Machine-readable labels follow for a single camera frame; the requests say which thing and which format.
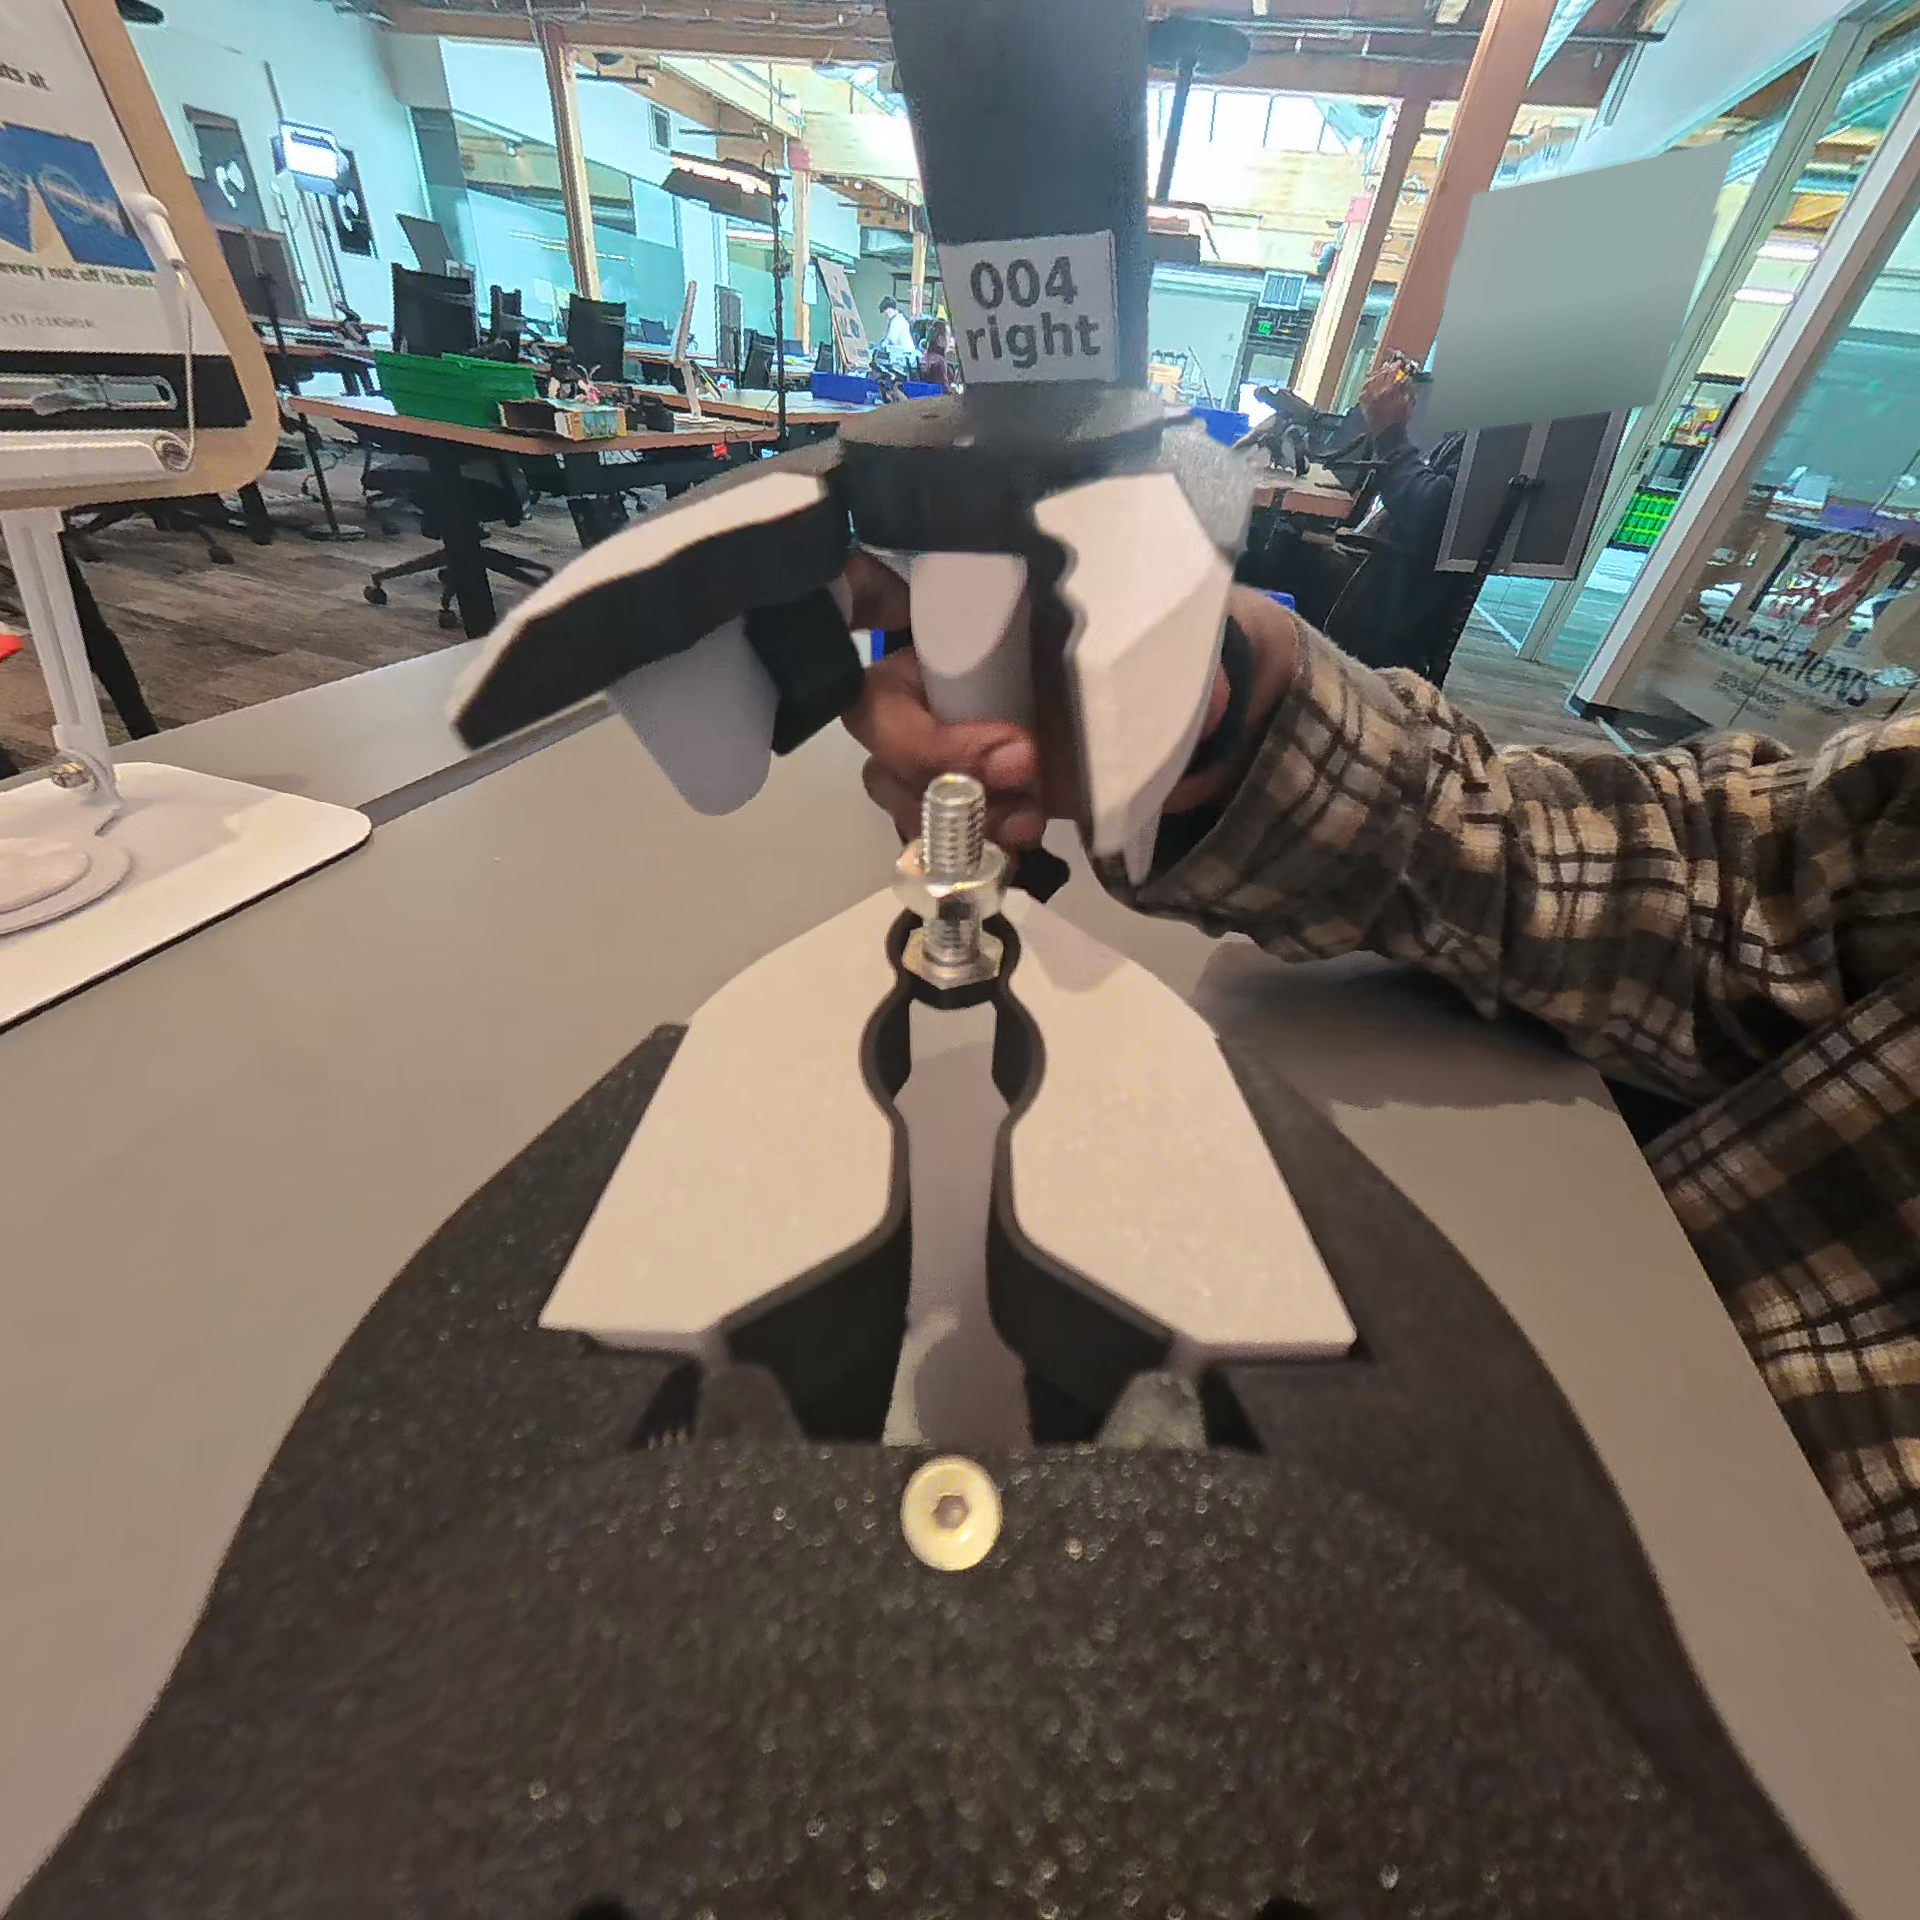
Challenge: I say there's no green plastic bin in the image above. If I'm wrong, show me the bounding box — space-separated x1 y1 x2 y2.
375 354 568 429

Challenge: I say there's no wooden top office desk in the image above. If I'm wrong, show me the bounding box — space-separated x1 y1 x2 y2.
284 390 785 642
625 384 899 452

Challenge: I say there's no slanted wooden beam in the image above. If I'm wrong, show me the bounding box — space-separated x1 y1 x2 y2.
1299 0 1569 409

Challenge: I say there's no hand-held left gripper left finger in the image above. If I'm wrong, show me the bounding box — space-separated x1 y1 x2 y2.
532 886 920 1363

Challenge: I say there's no grey monitor on stand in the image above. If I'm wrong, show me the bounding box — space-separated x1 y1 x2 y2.
1439 409 1631 659

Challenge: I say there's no black office chair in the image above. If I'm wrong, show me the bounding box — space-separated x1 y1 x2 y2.
358 447 556 632

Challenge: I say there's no silver threaded bolt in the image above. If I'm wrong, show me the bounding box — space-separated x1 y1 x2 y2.
907 772 1001 1009

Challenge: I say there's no person's right hand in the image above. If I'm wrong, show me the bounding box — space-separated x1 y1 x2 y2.
837 554 1299 899

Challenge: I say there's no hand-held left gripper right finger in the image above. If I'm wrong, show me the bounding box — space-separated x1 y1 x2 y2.
986 894 1364 1372

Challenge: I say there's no printed window poster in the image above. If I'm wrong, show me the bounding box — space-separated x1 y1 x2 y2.
1649 511 1920 728

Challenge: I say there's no person's right forearm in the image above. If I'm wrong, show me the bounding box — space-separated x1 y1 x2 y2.
1103 611 1920 1111

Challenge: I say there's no silver hex nut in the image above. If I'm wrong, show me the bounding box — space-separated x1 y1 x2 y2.
896 847 1001 920

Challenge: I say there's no white charging cable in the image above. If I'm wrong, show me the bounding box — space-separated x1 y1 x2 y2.
129 190 202 470

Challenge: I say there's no white tablet stand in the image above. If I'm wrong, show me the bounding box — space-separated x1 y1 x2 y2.
0 0 375 1036

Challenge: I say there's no square studio light on stand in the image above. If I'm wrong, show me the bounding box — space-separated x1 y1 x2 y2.
269 120 368 543

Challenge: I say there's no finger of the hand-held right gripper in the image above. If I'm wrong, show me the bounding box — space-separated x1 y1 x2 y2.
446 475 859 752
1026 475 1238 890

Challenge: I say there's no thin wooden column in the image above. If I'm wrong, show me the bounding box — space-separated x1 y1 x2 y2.
540 43 606 301

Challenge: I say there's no wide studio light on stand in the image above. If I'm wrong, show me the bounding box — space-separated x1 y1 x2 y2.
660 148 801 452

